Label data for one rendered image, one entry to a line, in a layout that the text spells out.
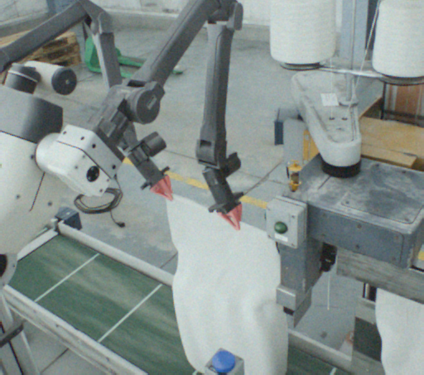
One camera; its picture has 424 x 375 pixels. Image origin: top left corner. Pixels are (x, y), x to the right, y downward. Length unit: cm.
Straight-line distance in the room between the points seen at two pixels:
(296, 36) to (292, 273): 56
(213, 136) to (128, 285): 117
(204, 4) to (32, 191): 60
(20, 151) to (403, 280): 93
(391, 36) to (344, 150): 27
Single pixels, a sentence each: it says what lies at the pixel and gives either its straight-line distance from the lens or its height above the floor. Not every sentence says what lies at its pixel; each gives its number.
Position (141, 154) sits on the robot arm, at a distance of 159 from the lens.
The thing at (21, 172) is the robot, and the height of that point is 143.
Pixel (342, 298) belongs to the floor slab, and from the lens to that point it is 276.
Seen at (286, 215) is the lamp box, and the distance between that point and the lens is 104.
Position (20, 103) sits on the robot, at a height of 155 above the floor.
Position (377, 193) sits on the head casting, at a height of 134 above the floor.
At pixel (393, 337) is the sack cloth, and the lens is 140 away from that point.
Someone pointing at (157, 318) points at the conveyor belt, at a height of 38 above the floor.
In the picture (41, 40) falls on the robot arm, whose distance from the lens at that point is 162.
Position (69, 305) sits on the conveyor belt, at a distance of 233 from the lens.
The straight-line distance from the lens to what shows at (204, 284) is 162.
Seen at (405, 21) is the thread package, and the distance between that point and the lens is 115.
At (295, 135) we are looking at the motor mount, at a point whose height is 127.
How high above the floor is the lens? 192
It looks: 29 degrees down
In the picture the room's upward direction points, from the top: 5 degrees counter-clockwise
